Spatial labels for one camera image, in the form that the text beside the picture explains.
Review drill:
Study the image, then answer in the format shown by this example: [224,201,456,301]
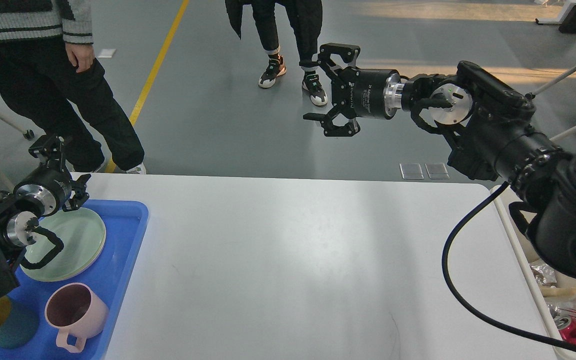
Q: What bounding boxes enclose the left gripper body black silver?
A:
[13,166,73,217]

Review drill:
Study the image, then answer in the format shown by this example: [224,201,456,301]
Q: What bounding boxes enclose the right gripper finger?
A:
[302,102,362,138]
[299,43,361,88]

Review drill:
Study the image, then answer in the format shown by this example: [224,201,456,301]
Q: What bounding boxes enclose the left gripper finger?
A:
[28,134,70,173]
[62,173,92,212]

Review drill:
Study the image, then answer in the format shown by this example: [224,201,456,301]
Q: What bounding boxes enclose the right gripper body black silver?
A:
[349,68,405,120]

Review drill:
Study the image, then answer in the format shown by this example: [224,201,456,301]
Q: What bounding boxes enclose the green plate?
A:
[21,207,106,282]

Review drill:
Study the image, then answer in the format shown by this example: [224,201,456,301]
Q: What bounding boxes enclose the pink mug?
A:
[44,282,109,354]

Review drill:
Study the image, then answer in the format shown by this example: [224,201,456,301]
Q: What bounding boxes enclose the crushed red can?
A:
[553,316,576,346]

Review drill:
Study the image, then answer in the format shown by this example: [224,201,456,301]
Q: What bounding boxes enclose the aluminium foil tray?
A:
[544,293,576,319]

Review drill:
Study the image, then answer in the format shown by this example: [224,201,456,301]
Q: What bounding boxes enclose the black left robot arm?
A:
[0,134,90,298]

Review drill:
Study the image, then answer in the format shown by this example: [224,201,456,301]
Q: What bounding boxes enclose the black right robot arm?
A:
[304,43,576,353]

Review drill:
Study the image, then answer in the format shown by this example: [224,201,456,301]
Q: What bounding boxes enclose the blue plastic tray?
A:
[0,199,149,360]

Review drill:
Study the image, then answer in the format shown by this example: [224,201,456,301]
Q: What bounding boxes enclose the person in black coat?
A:
[224,0,329,107]

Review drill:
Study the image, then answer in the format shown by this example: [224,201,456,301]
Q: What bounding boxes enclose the clear floor plate left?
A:
[399,162,425,180]

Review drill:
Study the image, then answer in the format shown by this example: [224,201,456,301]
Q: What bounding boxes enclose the clear floor plate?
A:
[399,162,425,180]
[425,162,450,180]

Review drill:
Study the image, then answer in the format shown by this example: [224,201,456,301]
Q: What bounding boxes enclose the clear floor plate right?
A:
[425,162,450,180]

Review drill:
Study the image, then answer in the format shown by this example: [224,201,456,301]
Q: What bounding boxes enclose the person in grey sweater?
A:
[0,0,147,174]

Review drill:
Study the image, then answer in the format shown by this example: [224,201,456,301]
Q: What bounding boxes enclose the teal yellow cup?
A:
[0,295,39,349]

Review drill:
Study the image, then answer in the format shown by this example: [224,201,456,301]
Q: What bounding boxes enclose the crumpled foil in bin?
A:
[529,259,558,288]

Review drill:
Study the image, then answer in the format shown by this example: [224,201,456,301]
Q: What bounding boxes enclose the beige plastic bin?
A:
[493,189,576,339]

